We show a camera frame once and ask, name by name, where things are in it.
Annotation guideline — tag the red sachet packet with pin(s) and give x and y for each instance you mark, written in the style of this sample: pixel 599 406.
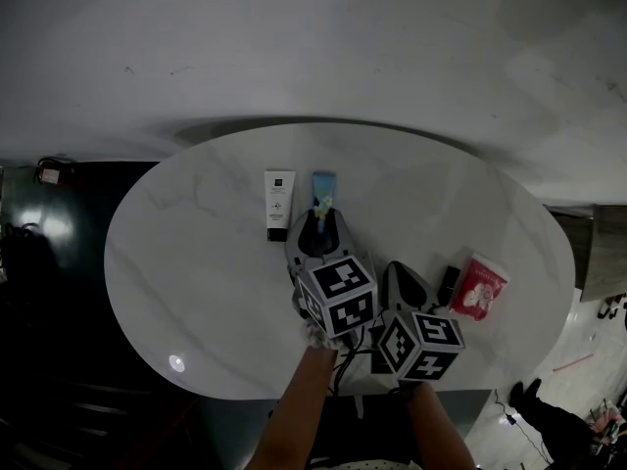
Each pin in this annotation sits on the red sachet packet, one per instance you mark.
pixel 480 289

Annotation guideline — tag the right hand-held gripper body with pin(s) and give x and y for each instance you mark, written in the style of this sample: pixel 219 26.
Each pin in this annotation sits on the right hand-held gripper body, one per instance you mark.
pixel 431 345

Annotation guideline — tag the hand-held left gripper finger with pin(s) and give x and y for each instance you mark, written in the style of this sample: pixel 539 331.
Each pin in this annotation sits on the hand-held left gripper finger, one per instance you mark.
pixel 348 243
pixel 293 248

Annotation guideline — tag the pink floor stick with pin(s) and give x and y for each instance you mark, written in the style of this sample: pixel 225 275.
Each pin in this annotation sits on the pink floor stick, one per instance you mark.
pixel 573 362

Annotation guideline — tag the white dotted shirt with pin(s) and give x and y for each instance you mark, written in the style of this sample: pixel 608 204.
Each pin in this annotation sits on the white dotted shirt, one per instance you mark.
pixel 362 465

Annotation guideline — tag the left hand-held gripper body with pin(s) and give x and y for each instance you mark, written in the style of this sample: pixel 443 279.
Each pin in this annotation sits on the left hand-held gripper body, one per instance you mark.
pixel 343 292

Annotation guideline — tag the small black lipstick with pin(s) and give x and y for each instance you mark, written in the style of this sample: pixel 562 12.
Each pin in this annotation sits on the small black lipstick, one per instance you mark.
pixel 448 287

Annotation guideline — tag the person's right forearm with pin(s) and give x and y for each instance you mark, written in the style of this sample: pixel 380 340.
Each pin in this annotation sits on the person's right forearm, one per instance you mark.
pixel 441 429

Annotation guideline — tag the white tube with black cap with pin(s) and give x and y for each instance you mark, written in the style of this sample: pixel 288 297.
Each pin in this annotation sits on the white tube with black cap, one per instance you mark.
pixel 279 199

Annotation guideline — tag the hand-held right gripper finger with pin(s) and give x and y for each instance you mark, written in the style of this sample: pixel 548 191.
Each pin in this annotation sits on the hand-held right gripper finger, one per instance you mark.
pixel 416 294
pixel 389 292

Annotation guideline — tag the grey wooden desk with shelf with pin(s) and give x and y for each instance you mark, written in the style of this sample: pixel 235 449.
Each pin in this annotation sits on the grey wooden desk with shelf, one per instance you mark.
pixel 597 252

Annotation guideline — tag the small blue tube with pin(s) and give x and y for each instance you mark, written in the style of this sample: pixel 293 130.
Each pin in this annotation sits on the small blue tube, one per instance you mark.
pixel 324 189

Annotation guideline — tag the person's left forearm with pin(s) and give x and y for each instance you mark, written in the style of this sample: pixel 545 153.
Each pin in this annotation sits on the person's left forearm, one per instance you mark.
pixel 294 409

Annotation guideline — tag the white oval marble table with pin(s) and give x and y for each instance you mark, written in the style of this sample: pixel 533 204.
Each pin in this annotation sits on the white oval marble table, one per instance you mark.
pixel 196 262

